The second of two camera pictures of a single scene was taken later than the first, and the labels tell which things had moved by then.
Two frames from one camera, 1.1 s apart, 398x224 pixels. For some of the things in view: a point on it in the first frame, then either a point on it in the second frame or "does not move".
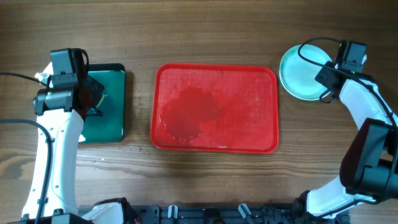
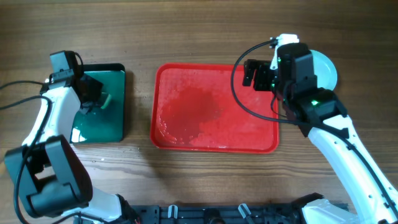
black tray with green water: (110, 127) does not move
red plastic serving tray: (214, 107) does not move
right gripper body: (323, 74) to (268, 82)
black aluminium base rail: (281, 213) does not move
